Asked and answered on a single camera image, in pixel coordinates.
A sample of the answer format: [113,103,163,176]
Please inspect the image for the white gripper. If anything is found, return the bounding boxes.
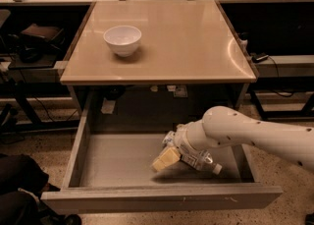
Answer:
[151,123,205,172]

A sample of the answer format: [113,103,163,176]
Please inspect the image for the clear plastic water bottle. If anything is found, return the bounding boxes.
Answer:
[161,130,223,176]

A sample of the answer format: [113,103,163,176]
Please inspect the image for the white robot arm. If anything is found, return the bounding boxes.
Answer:
[152,106,314,175]

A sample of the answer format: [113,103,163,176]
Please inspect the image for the open grey metal drawer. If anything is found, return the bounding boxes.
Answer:
[41,90,283,215]

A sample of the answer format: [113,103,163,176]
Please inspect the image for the beige top counter cabinet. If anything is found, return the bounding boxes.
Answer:
[59,0,258,116]

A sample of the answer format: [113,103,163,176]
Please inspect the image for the white ceramic bowl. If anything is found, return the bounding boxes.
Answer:
[103,26,142,57]

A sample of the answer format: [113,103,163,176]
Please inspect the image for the black power adapter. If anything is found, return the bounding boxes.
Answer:
[251,53,268,63]

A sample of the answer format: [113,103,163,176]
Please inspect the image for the dark bag lower left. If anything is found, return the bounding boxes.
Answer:
[0,153,82,225]

